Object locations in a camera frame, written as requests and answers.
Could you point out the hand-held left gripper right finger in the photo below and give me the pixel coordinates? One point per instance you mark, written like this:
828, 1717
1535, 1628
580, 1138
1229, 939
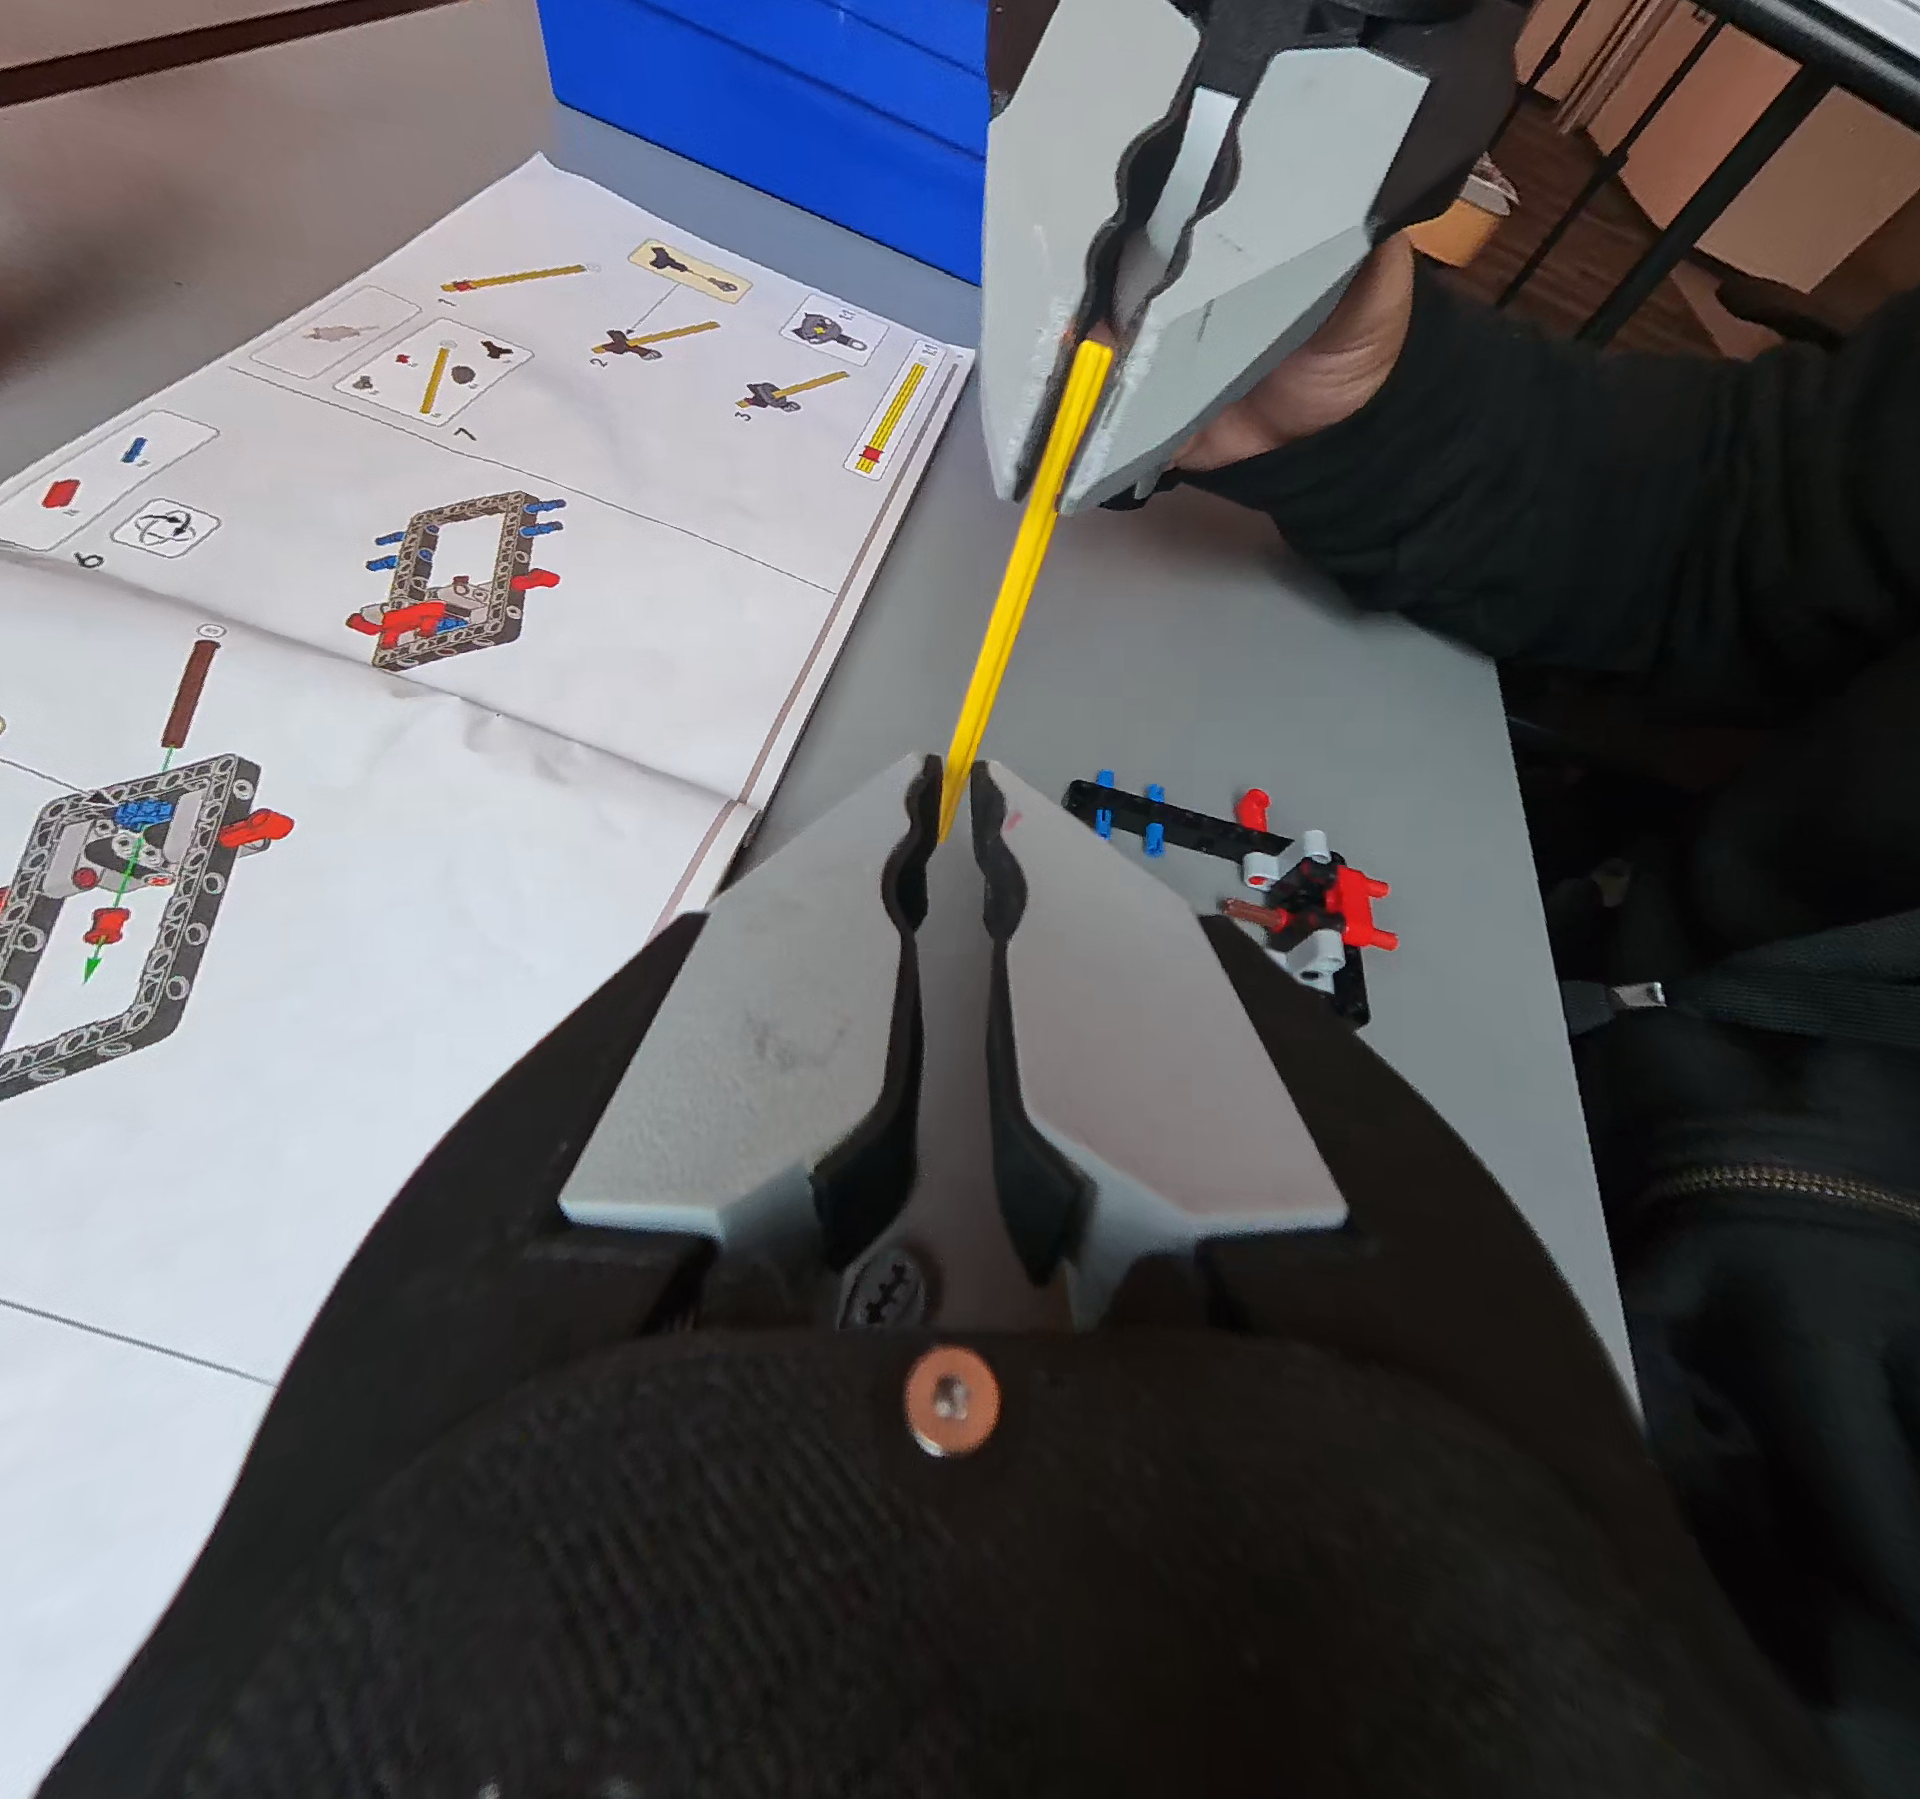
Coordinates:
1170, 1064

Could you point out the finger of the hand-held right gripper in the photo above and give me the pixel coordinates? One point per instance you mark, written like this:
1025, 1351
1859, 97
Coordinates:
1049, 178
1306, 178

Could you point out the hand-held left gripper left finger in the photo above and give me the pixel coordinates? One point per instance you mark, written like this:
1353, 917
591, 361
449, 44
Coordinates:
765, 1034

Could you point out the yellow lego axle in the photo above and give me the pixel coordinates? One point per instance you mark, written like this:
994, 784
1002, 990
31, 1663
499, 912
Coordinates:
1021, 583

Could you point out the person's right forearm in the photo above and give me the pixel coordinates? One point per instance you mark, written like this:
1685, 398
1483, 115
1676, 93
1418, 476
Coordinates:
1575, 509

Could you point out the dark oval lego piece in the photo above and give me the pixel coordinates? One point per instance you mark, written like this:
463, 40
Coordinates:
886, 1289

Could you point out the white lego instruction booklet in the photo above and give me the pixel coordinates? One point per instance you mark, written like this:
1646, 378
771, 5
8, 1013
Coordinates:
449, 479

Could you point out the person's right hand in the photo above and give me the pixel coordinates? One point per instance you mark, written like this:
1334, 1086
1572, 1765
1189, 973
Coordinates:
1334, 343

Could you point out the tan box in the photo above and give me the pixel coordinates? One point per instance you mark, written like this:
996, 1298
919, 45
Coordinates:
1463, 230

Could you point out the blue plastic bin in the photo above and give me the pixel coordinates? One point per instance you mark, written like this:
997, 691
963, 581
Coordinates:
750, 59

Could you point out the stacked brown cardboard boxes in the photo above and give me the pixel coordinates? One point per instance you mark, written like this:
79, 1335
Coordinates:
1771, 178

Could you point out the black office chair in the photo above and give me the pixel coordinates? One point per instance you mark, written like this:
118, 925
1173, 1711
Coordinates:
1786, 314

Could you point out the person's black clothing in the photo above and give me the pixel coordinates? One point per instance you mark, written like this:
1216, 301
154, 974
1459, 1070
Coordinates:
1726, 779

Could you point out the black zippered bag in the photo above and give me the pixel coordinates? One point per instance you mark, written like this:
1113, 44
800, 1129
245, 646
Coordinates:
1771, 1304

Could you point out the black lego frame assembly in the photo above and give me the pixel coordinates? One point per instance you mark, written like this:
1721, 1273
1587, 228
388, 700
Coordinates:
1199, 820

